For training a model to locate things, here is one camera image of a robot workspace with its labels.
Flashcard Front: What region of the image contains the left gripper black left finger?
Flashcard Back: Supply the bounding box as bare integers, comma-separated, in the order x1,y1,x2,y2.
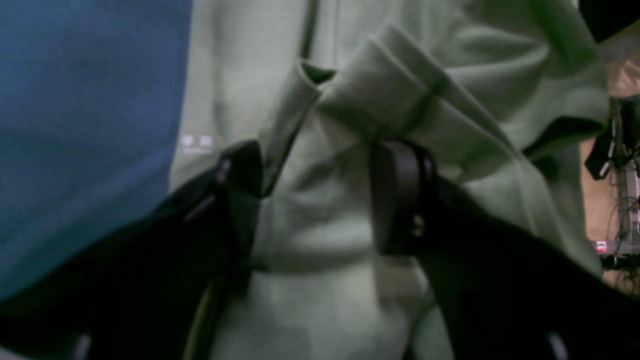
1,140,263,360

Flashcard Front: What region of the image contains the blue table cloth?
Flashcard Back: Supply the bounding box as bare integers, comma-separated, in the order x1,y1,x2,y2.
0,0,193,300

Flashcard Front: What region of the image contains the light green T-shirt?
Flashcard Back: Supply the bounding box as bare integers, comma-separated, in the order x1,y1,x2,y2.
170,0,608,360

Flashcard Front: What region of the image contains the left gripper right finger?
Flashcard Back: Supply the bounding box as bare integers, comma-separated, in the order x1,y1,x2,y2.
369,140,639,360

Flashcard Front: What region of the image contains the black power strip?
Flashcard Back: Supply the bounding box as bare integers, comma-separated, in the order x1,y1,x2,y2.
592,240,640,256

